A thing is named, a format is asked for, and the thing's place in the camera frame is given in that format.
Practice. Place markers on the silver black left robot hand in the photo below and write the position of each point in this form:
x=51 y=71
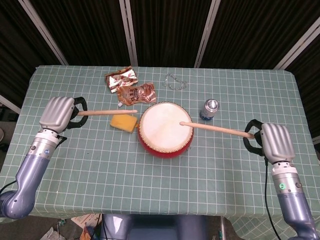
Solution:
x=56 y=112

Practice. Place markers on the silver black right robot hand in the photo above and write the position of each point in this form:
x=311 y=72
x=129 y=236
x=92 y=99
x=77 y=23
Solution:
x=277 y=142

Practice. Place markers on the wooden drumstick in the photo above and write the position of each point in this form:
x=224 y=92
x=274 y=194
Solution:
x=107 y=112
x=217 y=129

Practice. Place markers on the blue grey left robot arm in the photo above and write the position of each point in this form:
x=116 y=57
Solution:
x=30 y=170

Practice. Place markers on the blue grey right robot arm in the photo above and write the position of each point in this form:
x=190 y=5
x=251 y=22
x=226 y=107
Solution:
x=292 y=195

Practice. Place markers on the red drum with white skin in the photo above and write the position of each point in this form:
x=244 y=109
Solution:
x=162 y=135

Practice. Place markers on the green grid cutting mat table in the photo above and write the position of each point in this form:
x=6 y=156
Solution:
x=160 y=187

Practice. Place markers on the yellow sponge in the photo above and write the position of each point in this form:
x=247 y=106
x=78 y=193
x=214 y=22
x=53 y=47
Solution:
x=123 y=123

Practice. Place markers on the silver red snack wrapper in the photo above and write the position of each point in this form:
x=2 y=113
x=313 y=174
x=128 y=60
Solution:
x=121 y=80

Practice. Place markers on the dark ribbed partition panel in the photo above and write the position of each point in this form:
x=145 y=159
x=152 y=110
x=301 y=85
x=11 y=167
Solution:
x=255 y=30
x=170 y=30
x=310 y=75
x=85 y=30
x=15 y=50

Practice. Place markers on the blue silver drink can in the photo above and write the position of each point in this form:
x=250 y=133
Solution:
x=210 y=110

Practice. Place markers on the brown sauce pouch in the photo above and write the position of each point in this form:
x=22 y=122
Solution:
x=136 y=94

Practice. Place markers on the grey metal table leg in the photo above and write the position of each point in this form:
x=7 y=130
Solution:
x=222 y=228

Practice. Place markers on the white printed paper sheet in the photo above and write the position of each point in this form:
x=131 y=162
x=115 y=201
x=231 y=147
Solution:
x=86 y=220

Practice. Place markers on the crumpled white plastic bag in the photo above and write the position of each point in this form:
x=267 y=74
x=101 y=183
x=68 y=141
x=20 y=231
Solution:
x=50 y=233

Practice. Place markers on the orange printed box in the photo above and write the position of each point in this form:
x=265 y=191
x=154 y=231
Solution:
x=87 y=233

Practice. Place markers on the blue grey robot torso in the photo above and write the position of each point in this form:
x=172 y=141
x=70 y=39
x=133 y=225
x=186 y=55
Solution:
x=155 y=227

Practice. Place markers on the white partition frame post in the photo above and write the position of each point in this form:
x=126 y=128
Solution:
x=10 y=103
x=44 y=32
x=129 y=32
x=297 y=48
x=207 y=32

